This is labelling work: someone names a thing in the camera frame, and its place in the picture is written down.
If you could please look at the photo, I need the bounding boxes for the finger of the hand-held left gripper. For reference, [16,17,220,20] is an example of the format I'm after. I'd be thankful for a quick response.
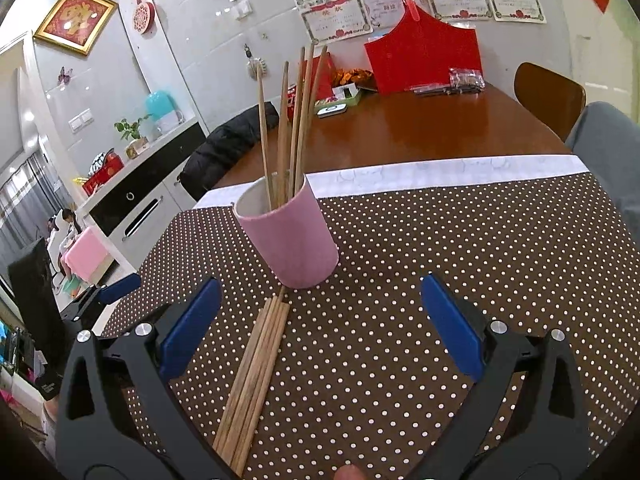
[60,272,143,323]

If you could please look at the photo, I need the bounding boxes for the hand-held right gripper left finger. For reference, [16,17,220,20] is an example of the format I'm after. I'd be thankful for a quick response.
[54,276,241,480]

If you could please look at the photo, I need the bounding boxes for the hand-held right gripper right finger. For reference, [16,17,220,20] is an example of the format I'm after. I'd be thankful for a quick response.
[419,274,593,480]

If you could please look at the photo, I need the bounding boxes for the bundle of wooden chopsticks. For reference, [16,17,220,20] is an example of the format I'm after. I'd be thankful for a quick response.
[212,287,292,476]

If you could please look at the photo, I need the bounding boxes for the pink cup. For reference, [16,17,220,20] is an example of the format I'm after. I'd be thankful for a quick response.
[233,174,340,289]

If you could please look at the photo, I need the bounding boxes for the single wooden chopstick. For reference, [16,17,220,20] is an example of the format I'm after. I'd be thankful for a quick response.
[276,60,291,207]
[256,72,276,210]
[287,46,307,203]
[292,42,316,196]
[297,45,329,191]

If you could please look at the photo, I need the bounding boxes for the pink chair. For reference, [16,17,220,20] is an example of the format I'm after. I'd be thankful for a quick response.
[65,225,108,286]

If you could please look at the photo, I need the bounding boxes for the white and black sideboard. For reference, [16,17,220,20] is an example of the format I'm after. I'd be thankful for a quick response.
[80,115,208,261]

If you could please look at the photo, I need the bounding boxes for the brown polka dot tablecloth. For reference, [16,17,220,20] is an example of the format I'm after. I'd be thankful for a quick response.
[100,170,640,480]

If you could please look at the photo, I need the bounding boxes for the red gift box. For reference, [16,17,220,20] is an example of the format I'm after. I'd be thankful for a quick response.
[82,149,125,196]

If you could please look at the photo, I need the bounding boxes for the small potted plant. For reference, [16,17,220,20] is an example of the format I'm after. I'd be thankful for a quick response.
[114,115,151,158]

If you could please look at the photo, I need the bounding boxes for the white marbled table runner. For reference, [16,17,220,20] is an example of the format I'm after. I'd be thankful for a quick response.
[192,152,588,210]

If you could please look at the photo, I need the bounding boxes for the black jacket over chair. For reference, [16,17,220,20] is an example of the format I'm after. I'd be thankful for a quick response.
[180,102,280,201]

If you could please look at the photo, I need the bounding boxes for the blue and white humidifier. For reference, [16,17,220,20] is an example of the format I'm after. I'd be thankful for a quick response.
[145,91,182,126]

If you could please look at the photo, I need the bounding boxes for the clear plastic packet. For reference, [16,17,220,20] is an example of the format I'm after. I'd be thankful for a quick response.
[414,67,486,97]

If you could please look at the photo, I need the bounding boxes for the brown wooden chair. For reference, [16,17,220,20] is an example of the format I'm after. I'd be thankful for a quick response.
[514,61,587,143]

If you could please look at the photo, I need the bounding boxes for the green tray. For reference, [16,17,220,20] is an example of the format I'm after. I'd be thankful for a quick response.
[312,85,362,108]

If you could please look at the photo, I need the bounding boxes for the plate of orange snacks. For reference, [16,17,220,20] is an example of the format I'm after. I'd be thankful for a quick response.
[332,67,375,87]

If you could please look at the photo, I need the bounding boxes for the gold framed red picture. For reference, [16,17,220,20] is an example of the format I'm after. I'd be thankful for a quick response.
[34,0,118,56]

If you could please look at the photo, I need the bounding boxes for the red gift bag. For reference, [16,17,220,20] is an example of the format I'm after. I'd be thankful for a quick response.
[363,0,484,96]

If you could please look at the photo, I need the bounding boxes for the white double switch panel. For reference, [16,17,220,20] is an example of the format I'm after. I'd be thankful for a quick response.
[69,109,95,133]

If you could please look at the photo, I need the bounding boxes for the red round wall ornament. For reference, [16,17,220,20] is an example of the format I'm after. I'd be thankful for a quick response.
[131,0,157,35]

